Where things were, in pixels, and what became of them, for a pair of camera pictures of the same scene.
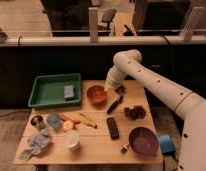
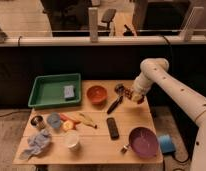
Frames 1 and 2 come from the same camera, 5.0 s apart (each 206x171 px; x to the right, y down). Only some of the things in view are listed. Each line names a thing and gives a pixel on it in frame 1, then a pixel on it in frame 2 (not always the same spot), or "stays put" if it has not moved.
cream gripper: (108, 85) -> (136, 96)
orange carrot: (66, 117) stays put
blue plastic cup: (54, 120) stays put
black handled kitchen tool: (119, 91) stays put
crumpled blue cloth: (36, 144) stays put
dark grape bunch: (135, 113) -> (128, 93)
